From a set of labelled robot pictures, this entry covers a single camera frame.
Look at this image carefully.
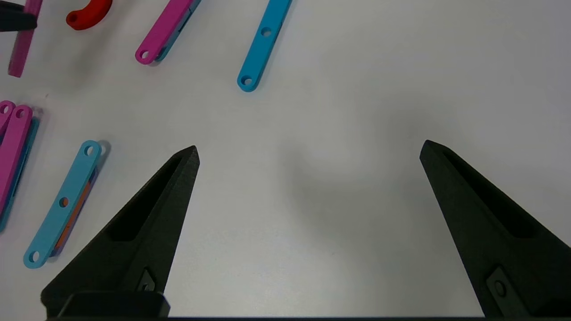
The light blue three-hole bar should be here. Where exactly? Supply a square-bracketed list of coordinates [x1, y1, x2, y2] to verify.
[23, 140, 102, 269]

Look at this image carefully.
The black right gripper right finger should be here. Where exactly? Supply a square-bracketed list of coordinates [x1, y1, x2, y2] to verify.
[419, 140, 571, 319]

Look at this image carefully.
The orange flat bar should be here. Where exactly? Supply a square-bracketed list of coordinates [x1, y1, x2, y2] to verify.
[54, 176, 99, 255]

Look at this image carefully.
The red C-shaped piece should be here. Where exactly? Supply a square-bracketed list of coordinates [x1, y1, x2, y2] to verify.
[66, 0, 113, 31]

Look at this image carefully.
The short blue flat bar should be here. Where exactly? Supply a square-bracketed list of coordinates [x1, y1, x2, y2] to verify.
[237, 0, 294, 93]

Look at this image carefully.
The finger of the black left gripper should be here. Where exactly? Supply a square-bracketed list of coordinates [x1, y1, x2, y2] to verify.
[0, 4, 39, 33]

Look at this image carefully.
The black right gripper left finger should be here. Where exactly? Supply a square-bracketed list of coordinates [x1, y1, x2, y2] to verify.
[40, 145, 200, 319]

